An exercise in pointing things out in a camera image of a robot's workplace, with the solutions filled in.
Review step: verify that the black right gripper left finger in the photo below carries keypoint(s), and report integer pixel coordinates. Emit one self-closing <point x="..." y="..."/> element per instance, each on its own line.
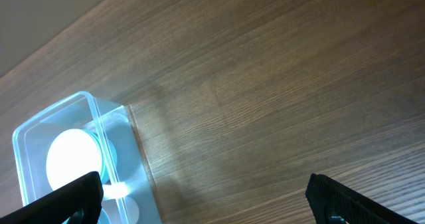
<point x="76" y="202"/>

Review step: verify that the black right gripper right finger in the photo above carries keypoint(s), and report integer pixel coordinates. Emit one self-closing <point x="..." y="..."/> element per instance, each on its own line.
<point x="333" y="202"/>

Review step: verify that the clear plastic container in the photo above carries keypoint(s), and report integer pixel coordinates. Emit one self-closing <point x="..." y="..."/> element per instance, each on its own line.
<point x="128" y="197"/>

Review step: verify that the white plate stack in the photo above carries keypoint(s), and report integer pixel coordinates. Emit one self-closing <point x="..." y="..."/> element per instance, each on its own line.
<point x="72" y="154"/>

